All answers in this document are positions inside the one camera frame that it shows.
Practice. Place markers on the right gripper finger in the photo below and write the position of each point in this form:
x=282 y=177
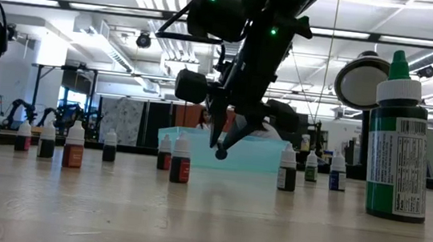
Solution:
x=192 y=86
x=283 y=116

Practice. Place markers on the black desk lamp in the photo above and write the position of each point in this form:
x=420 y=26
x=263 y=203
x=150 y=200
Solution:
x=355 y=83

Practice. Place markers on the small blue label bottle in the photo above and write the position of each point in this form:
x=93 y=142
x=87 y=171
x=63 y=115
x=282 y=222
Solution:
x=337 y=181

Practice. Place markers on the black ceiling spotlight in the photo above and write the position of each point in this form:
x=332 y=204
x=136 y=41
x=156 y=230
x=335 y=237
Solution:
x=425 y=71
x=143 y=40
x=13 y=32

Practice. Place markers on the ceiling light rail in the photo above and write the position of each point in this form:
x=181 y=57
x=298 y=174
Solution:
x=31 y=1

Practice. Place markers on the person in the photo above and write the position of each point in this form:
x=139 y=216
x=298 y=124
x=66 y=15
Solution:
x=269 y=134
x=202 y=120

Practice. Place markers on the small dark bottle white cap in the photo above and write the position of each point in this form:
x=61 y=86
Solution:
x=163 y=160

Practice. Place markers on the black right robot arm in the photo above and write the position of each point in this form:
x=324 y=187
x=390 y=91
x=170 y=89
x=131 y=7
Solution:
x=220 y=8

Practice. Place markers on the small red label bottle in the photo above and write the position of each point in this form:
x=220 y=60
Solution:
x=180 y=169

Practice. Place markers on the black monitor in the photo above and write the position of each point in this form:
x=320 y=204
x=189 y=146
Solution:
x=303 y=122

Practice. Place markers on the green translucent plastic tray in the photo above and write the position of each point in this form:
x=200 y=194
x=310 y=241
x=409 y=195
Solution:
x=253 y=157

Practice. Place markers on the black partition panel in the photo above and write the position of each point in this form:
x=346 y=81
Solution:
x=158 y=119

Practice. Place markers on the small black bottle white cap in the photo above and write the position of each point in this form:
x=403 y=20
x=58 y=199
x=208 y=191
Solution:
x=47 y=147
x=286 y=178
x=109 y=153

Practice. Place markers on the black background robot arm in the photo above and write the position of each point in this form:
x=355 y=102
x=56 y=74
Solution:
x=32 y=109

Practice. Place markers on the large green coloring bottle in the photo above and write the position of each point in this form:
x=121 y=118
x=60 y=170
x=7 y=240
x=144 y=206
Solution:
x=397 y=164

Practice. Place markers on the marble pattern board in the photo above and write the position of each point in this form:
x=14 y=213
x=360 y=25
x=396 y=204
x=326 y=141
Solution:
x=121 y=109

